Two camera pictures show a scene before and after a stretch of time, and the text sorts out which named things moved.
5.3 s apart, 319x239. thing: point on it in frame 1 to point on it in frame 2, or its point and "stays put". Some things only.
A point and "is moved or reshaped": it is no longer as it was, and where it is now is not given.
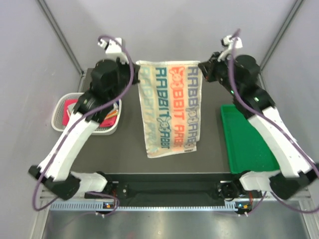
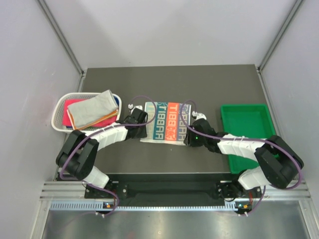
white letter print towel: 170,93 is moved or reshaped
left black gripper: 136,68 to 143,134
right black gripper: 208,67 to 189,141
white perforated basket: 57,117 stays put
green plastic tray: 246,149 stays put
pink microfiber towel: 108,122 stays put
